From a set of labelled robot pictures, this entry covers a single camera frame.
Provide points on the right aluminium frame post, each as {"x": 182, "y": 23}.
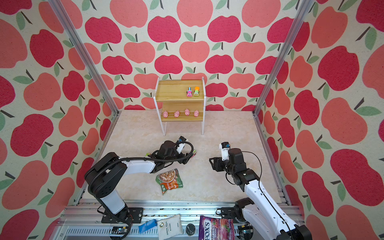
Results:
{"x": 286, "y": 47}

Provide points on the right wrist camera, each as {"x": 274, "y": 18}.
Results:
{"x": 224, "y": 148}

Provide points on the wooden two-tier shelf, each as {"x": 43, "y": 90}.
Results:
{"x": 171, "y": 96}

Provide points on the aluminium frame post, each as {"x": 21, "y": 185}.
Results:
{"x": 286, "y": 47}
{"x": 71, "y": 31}

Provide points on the front aluminium rail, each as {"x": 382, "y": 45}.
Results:
{"x": 84, "y": 221}

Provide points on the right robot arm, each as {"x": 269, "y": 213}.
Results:
{"x": 258, "y": 208}

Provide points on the green orange mixer truck toy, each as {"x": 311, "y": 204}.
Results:
{"x": 197, "y": 92}

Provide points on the green snack bag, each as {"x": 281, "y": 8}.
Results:
{"x": 169, "y": 180}

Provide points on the blue card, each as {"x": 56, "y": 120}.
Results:
{"x": 149, "y": 225}

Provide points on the purple Fox's candy bag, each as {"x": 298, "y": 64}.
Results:
{"x": 216, "y": 229}

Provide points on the round metal can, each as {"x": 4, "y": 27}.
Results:
{"x": 190, "y": 229}

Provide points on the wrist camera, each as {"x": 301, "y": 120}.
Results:
{"x": 224, "y": 148}
{"x": 181, "y": 144}

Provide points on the left aluminium frame post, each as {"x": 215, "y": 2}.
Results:
{"x": 71, "y": 31}

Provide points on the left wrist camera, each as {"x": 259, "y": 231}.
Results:
{"x": 181, "y": 144}

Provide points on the white paper packet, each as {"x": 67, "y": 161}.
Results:
{"x": 170, "y": 227}

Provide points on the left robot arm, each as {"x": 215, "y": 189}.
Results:
{"x": 104, "y": 176}

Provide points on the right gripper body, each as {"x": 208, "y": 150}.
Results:
{"x": 221, "y": 166}

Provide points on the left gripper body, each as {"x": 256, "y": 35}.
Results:
{"x": 175, "y": 156}

